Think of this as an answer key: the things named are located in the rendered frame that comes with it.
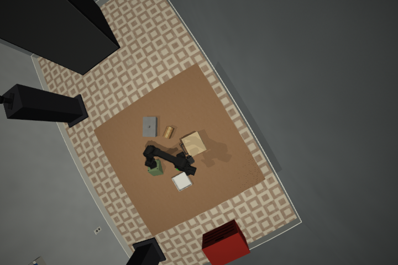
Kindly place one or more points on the brown cardboard box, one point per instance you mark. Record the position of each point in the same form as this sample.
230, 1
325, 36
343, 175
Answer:
168, 132

